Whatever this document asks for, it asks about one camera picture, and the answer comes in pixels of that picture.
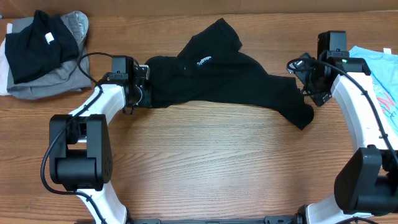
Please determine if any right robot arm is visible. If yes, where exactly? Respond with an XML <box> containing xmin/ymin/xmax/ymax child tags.
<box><xmin>265</xmin><ymin>30</ymin><xmax>397</xmax><ymax>223</ymax></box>

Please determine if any folded grey shirt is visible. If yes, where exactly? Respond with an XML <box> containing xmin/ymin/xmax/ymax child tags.
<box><xmin>1</xmin><ymin>11</ymin><xmax>91</xmax><ymax>100</ymax></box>

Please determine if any black t-shirt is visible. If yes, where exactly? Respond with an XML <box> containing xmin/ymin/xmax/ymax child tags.
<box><xmin>146</xmin><ymin>19</ymin><xmax>314</xmax><ymax>129</ymax></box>

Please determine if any light blue t-shirt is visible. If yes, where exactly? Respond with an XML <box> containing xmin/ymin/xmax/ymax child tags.
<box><xmin>349</xmin><ymin>46</ymin><xmax>397</xmax><ymax>134</ymax></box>

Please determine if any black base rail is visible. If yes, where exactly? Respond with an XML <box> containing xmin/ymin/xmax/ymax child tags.
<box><xmin>126</xmin><ymin>215</ymin><xmax>306</xmax><ymax>224</ymax></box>

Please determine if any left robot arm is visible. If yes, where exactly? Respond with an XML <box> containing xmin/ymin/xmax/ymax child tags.
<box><xmin>40</xmin><ymin>55</ymin><xmax>152</xmax><ymax>223</ymax></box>

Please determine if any folded black shirt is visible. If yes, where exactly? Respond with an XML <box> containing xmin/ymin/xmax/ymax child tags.
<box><xmin>5</xmin><ymin>10</ymin><xmax>80</xmax><ymax>84</ymax></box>

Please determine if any folded white shirt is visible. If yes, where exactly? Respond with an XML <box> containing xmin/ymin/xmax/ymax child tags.
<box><xmin>0</xmin><ymin>39</ymin><xmax>9</xmax><ymax>96</ymax></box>

